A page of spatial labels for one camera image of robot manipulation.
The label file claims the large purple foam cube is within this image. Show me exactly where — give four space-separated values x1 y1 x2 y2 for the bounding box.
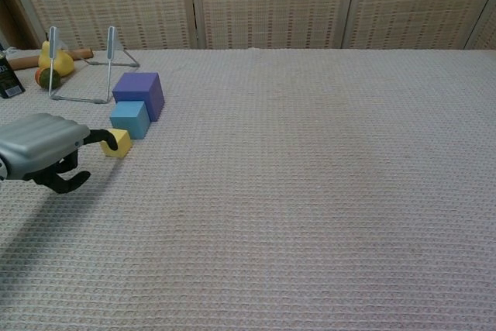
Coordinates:
112 71 166 122

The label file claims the wooden rolling stick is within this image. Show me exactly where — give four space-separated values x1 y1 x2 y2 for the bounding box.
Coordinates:
7 47 95 71

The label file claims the small yellow foam cube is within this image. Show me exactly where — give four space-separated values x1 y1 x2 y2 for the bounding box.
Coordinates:
100 128 133 160

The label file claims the yellow toy pear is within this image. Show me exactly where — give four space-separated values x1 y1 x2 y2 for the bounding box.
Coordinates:
37 32 75 78

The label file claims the small orange green toy fruit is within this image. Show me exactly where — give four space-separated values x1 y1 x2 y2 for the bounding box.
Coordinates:
34 67 62 91

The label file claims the grey metal wire stand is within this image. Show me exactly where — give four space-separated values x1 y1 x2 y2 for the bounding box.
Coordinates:
48 26 140 105

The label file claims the black tin can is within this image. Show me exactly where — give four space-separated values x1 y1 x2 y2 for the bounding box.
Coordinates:
0 50 26 99

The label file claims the medium blue foam cube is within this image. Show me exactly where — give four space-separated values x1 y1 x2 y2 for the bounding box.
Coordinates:
109 100 151 140

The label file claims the brown wooden board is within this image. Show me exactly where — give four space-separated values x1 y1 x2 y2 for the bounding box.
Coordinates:
0 0 40 51

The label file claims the beige woven tablecloth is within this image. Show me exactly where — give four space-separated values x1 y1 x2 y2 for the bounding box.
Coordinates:
0 47 496 331

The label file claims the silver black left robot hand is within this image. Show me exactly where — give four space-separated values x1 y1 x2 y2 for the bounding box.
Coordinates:
0 112 119 195

